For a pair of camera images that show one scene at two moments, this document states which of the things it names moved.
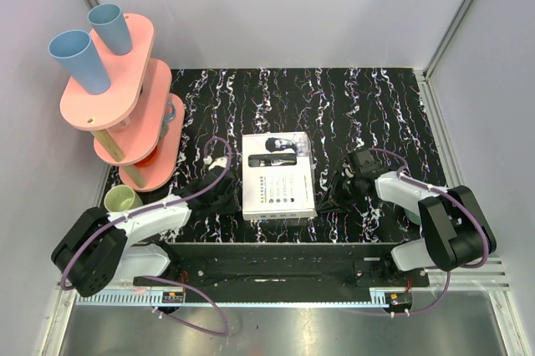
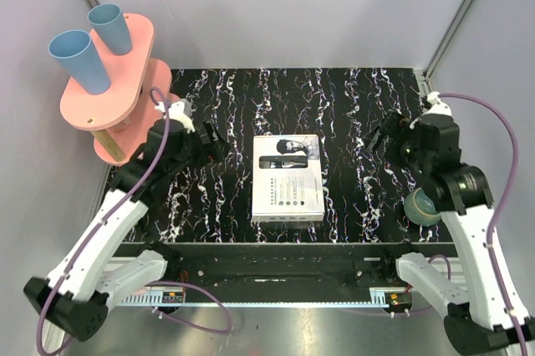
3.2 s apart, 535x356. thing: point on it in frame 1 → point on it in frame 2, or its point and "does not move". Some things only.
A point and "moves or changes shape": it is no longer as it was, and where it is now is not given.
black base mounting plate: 284,265 does not move
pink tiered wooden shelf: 137,123 does not move
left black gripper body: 226,195 → 203,135
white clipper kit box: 277,176 moves or changes shape
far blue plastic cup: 108,18 does not move
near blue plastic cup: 73,48 does not move
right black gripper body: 352,186 → 403,146
